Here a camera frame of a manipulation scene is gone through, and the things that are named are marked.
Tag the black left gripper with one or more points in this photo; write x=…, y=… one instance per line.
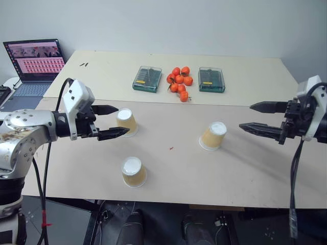
x=84, y=127

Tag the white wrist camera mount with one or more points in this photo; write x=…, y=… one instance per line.
x=316, y=109
x=76, y=94

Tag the black device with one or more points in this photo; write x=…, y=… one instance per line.
x=4, y=94

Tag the black metal table leg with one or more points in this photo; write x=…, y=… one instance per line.
x=92, y=224

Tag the tan paper cup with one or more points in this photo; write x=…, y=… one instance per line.
x=133, y=172
x=126, y=118
x=213, y=135

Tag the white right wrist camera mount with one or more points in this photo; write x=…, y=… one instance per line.
x=316, y=109

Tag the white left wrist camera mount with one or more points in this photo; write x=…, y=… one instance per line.
x=76, y=94

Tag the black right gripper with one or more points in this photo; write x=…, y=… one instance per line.
x=293, y=122

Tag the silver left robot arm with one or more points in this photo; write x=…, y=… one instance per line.
x=28, y=125

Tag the green clear-lid tool case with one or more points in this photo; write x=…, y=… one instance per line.
x=147, y=79
x=211, y=79

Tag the orange tangerine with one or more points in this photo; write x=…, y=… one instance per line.
x=185, y=71
x=188, y=81
x=174, y=87
x=170, y=78
x=182, y=88
x=180, y=79
x=184, y=96
x=175, y=71

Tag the grey open laptop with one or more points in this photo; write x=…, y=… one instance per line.
x=35, y=63

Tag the dark rounded shape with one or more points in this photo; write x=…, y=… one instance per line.
x=131, y=227

